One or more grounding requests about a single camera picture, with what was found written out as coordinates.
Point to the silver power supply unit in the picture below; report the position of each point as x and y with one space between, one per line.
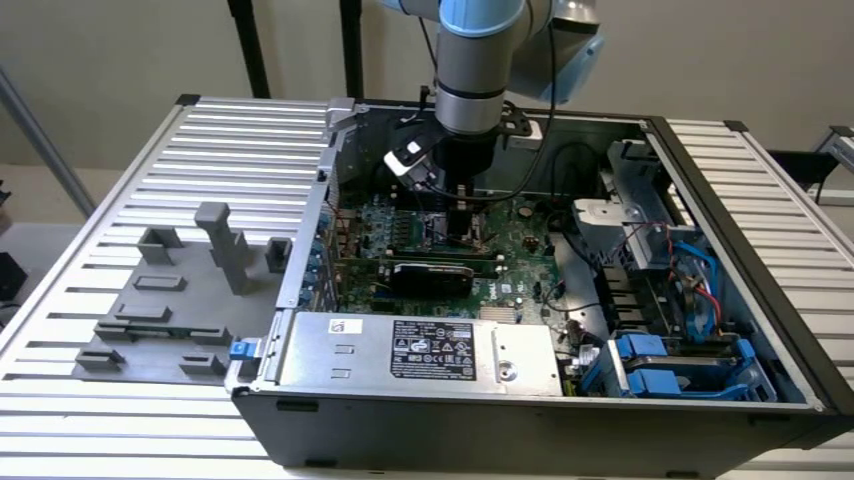
414 352

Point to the blue latch on case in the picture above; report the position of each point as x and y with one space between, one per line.
244 350

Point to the black object at table edge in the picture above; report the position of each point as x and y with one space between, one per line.
13 277

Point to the blue disk carrier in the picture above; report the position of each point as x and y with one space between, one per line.
668 367

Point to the green motherboard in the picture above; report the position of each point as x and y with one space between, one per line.
428 260

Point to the black stand pole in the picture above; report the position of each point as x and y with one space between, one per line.
249 47

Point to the aluminium frame piece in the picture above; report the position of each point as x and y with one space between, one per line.
837 150

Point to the wrist camera with white label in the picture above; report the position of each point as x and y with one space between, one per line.
409 159

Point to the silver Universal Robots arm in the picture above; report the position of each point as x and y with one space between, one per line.
472 75

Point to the black open PC case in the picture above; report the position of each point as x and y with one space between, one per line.
528 320

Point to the silver disk bay cage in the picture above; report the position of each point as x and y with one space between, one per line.
635 210

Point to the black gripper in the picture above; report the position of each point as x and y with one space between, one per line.
468 159

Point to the CPU socket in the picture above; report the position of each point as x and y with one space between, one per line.
454 227

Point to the grey slanted metal pole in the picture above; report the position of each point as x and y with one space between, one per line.
41 135

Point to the grey parts rack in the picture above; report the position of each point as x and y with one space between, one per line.
181 310

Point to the black graphics card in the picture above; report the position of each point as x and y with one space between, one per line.
433 281

